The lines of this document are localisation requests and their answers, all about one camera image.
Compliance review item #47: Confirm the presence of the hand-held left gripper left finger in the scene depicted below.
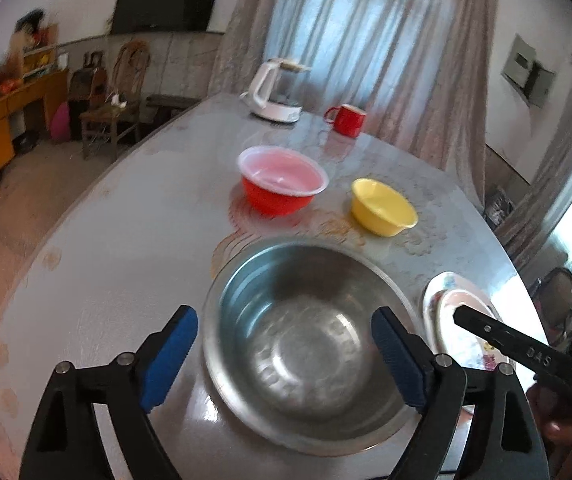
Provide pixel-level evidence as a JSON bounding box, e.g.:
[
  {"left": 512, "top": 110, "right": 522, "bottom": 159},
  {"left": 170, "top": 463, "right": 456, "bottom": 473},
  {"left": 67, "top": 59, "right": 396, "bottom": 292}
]
[{"left": 20, "top": 305, "right": 199, "bottom": 480}]

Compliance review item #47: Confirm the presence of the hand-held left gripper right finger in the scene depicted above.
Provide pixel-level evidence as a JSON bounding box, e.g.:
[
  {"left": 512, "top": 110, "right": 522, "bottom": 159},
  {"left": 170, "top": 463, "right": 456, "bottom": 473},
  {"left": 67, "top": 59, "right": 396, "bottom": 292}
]
[{"left": 371, "top": 306, "right": 549, "bottom": 480}]

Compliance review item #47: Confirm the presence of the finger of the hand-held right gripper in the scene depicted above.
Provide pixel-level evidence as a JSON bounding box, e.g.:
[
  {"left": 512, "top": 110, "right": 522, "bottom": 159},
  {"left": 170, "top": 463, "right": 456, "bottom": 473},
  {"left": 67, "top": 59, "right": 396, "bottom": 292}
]
[{"left": 453, "top": 305, "right": 572, "bottom": 396}]

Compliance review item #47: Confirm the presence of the rose-print white plate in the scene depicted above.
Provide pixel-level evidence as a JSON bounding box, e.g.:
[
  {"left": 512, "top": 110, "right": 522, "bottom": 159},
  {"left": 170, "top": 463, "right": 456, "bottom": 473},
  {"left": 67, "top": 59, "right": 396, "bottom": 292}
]
[{"left": 435, "top": 289, "right": 512, "bottom": 372}]

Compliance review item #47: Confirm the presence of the large decorated white plate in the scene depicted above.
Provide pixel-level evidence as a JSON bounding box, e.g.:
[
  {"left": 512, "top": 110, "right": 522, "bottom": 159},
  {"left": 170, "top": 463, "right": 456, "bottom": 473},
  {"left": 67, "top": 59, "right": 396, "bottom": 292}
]
[{"left": 422, "top": 271, "right": 504, "bottom": 413}]

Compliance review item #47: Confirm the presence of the stainless steel bowl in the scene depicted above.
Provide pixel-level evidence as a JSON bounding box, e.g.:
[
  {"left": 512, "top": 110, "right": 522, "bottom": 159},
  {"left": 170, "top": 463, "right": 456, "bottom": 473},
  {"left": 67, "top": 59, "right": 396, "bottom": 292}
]
[{"left": 202, "top": 241, "right": 429, "bottom": 457}]

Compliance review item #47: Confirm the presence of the yellow plastic bowl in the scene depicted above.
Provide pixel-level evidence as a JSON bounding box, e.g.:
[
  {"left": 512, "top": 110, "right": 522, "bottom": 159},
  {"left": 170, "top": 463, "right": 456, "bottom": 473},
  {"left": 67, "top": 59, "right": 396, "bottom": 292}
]
[{"left": 351, "top": 178, "right": 419, "bottom": 237}]

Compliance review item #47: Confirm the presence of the red plastic bowl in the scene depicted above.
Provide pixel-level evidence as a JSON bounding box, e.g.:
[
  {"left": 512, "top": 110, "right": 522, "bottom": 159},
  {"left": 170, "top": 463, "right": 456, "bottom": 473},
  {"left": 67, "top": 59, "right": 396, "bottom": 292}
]
[{"left": 237, "top": 146, "right": 329, "bottom": 217}]

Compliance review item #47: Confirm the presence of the dark round-back chair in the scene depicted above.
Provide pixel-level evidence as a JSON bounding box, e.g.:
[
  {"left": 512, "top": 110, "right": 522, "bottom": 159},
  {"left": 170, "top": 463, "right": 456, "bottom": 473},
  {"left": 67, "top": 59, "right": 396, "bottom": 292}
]
[{"left": 536, "top": 267, "right": 572, "bottom": 346}]

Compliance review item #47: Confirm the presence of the pile of bags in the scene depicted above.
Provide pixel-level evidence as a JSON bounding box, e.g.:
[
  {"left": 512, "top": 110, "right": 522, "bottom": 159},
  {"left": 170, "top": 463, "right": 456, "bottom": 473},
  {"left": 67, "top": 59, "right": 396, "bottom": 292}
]
[{"left": 483, "top": 185, "right": 517, "bottom": 226}]

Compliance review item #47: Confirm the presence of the narrow beige curtain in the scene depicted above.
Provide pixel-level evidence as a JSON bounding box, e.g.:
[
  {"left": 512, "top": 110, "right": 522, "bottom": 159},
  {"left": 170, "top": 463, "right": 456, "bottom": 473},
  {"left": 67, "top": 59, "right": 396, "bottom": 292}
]
[{"left": 496, "top": 55, "right": 572, "bottom": 271}]

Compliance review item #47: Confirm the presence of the red mug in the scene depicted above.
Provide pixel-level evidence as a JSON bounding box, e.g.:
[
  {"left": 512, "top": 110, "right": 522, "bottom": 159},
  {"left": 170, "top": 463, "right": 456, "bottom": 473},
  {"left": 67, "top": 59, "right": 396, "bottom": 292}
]
[{"left": 324, "top": 104, "right": 367, "bottom": 138}]

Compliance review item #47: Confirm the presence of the wooden chair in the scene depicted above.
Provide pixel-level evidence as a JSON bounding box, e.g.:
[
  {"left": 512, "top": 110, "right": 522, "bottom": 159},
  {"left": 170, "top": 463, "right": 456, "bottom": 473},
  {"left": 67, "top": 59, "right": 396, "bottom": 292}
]
[{"left": 80, "top": 40, "right": 151, "bottom": 161}]

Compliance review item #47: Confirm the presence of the pink bag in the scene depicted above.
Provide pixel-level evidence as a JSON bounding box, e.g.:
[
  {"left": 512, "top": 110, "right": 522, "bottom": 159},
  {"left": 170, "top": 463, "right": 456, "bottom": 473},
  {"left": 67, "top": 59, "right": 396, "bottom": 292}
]
[{"left": 50, "top": 101, "right": 70, "bottom": 141}]

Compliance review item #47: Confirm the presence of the white electric kettle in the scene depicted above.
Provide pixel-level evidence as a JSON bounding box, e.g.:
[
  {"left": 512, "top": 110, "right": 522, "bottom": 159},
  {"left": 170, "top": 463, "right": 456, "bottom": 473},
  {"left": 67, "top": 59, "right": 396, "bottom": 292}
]
[{"left": 239, "top": 57, "right": 313, "bottom": 124}]

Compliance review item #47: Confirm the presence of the black speaker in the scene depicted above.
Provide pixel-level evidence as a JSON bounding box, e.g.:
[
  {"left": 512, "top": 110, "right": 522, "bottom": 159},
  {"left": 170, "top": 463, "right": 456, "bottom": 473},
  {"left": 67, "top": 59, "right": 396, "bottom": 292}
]
[{"left": 68, "top": 52, "right": 106, "bottom": 111}]

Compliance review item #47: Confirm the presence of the orange wooden desk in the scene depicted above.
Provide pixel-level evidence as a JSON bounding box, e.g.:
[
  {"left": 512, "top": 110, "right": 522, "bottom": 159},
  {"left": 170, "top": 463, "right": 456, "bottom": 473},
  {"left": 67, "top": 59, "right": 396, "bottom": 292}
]
[{"left": 0, "top": 67, "right": 69, "bottom": 196}]

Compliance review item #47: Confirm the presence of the wide beige curtain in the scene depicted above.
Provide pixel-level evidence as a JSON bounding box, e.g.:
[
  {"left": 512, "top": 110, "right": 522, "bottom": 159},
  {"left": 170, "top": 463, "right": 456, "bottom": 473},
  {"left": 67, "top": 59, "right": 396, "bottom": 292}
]
[{"left": 211, "top": 0, "right": 507, "bottom": 201}]

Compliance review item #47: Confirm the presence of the cluttered small shelf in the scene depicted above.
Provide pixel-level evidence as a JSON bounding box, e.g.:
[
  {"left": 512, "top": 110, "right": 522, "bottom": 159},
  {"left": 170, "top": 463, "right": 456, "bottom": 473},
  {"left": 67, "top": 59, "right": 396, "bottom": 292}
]
[{"left": 8, "top": 10, "right": 61, "bottom": 81}]

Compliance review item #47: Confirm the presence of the grey wall electrical box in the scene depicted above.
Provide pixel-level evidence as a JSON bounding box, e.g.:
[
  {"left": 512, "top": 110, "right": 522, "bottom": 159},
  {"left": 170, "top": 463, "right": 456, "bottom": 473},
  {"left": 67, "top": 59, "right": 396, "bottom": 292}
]
[{"left": 502, "top": 34, "right": 556, "bottom": 108}]

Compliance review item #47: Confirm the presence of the black wall television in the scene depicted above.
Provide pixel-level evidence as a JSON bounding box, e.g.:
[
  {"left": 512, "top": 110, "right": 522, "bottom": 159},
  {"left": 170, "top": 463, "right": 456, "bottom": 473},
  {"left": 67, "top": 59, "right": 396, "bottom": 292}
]
[{"left": 110, "top": 0, "right": 227, "bottom": 36}]

